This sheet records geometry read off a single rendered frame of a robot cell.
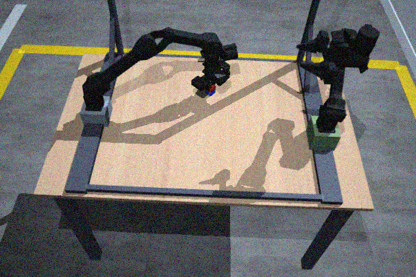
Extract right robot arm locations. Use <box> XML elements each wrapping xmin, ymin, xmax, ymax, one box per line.
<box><xmin>82</xmin><ymin>27</ymin><xmax>238</xmax><ymax>111</ymax></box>

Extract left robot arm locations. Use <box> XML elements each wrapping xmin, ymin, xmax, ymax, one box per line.
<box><xmin>316</xmin><ymin>24</ymin><xmax>380</xmax><ymax>133</ymax></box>

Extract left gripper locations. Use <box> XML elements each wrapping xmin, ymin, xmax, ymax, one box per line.
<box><xmin>296</xmin><ymin>30</ymin><xmax>352</xmax><ymax>84</ymax></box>

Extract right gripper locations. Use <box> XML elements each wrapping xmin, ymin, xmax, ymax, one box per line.
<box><xmin>191</xmin><ymin>59</ymin><xmax>230</xmax><ymax>91</ymax></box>

